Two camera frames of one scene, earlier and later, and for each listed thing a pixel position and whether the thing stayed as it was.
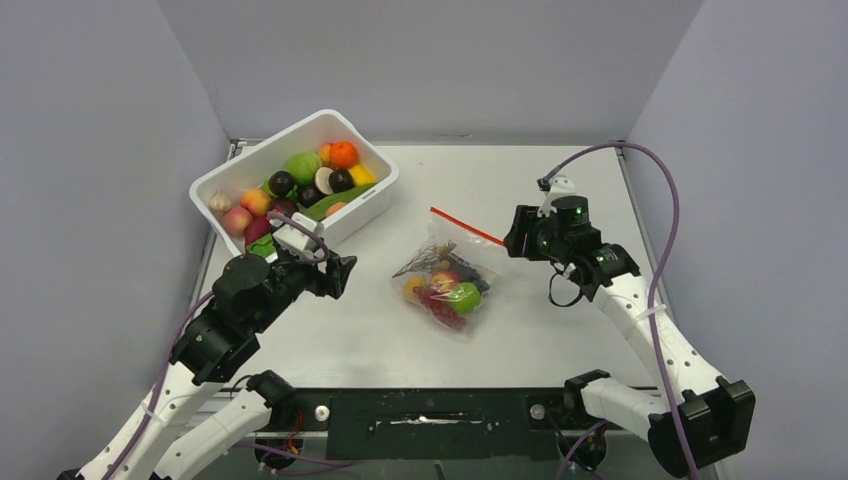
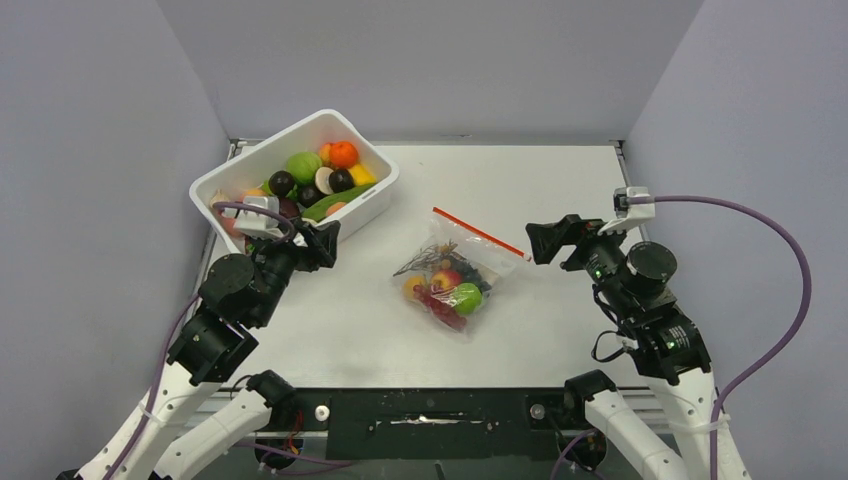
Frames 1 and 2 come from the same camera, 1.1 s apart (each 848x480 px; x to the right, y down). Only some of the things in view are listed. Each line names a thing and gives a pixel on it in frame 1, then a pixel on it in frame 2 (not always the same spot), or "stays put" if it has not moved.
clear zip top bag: x=451 y=275 stays put
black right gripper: x=521 y=241 → x=546 y=237
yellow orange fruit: x=410 y=284 stays put
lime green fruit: x=465 y=298 stays put
